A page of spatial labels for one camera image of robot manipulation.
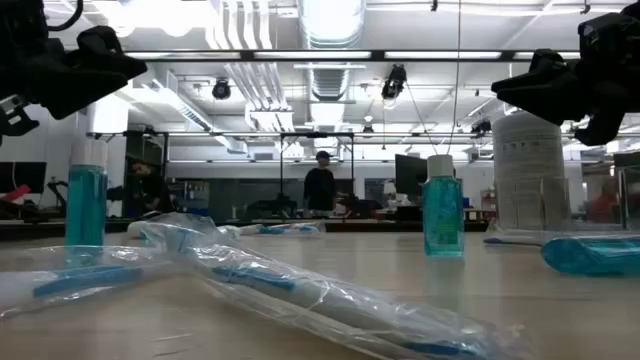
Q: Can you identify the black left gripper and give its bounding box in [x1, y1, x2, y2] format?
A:
[0, 0, 149, 139]

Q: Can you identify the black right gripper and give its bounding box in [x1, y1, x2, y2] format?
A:
[491, 9, 640, 146]

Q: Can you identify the white wrapped cup stack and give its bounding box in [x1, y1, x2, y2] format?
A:
[492, 110, 572, 235]

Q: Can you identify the person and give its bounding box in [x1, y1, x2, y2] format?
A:
[588, 178, 621, 225]
[127, 158, 174, 217]
[303, 149, 339, 220]

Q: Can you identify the red flat object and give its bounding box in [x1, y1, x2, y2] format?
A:
[0, 183, 32, 204]

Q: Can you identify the white ceiling pipe bundle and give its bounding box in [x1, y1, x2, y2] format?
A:
[207, 0, 297, 132]

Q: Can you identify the black overhead crossbar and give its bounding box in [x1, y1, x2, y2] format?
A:
[124, 49, 584, 63]

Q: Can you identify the black metal table frame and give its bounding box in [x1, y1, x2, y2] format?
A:
[0, 217, 492, 242]

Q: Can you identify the black background workstation frame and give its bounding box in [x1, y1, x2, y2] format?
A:
[87, 130, 356, 221]

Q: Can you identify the silver ventilation duct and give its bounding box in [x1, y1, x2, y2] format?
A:
[297, 0, 369, 159]

